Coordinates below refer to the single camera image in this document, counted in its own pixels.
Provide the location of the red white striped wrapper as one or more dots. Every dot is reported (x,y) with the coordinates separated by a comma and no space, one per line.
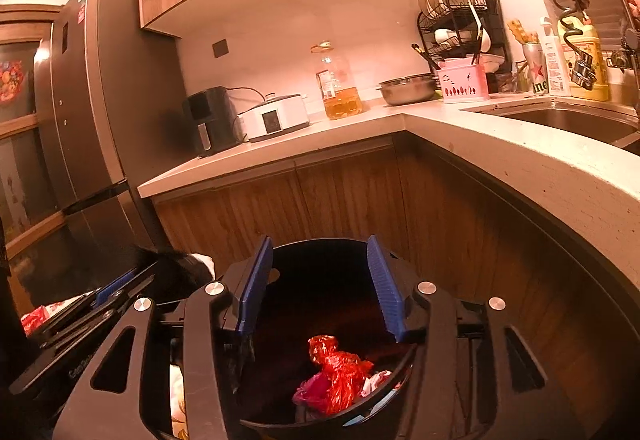
(375,381)

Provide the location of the pink utensil holder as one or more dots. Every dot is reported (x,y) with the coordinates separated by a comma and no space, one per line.
(462,82)

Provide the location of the white bowl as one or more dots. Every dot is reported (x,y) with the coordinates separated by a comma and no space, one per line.
(445,36)

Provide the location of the red plastic bag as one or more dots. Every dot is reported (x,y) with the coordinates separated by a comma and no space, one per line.
(340,375)

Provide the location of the yellow detergent bottle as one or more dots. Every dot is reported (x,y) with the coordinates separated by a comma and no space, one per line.
(595,69)

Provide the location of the white ladle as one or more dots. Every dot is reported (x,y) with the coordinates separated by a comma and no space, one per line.
(479,27)

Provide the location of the black air fryer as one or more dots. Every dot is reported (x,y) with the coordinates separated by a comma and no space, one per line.
(212,119)

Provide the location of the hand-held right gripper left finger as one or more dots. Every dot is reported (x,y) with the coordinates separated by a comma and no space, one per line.
(255,285)

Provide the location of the white electric cooker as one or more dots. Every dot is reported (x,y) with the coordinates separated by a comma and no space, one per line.
(275,117)

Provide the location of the red door decoration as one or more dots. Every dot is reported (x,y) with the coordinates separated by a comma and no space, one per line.
(11,82)

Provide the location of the dark wall socket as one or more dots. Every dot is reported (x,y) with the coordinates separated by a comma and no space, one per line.
(221,48)

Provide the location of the beverage can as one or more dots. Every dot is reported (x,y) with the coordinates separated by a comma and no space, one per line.
(536,69)

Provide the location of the white dispenser bottle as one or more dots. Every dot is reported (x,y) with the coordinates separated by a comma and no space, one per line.
(555,64)

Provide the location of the wooden base cabinets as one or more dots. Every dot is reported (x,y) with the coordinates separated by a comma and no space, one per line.
(350,200)

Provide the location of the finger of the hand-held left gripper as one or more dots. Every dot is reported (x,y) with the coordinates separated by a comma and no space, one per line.
(100,322)
(115,289)

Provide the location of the pink cloth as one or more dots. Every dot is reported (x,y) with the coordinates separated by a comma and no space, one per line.
(632,2)

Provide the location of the black trash bin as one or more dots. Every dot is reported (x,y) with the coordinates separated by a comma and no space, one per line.
(320,300)

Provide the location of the pink plastic bag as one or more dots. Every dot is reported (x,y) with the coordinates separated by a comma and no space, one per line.
(307,390)

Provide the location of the steel basin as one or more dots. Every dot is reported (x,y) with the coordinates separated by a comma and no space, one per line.
(407,89)

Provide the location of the dark grey refrigerator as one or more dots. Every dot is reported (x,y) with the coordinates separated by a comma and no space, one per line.
(100,119)

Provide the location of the wooden glass panel door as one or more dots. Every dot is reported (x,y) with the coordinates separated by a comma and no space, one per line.
(20,154)

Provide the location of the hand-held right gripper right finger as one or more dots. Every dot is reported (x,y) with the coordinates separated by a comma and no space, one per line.
(385,290)

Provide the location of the steel sink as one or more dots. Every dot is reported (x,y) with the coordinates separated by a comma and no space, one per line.
(565,117)

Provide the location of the cooking oil bottle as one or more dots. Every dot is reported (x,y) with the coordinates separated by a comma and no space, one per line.
(340,94)

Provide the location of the floral blanket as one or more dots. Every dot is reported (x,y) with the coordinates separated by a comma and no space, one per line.
(179,400)

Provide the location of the red snack packet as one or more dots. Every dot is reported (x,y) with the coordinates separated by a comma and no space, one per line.
(42,317)

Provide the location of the black dish rack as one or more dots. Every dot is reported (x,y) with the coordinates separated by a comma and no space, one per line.
(495,34)

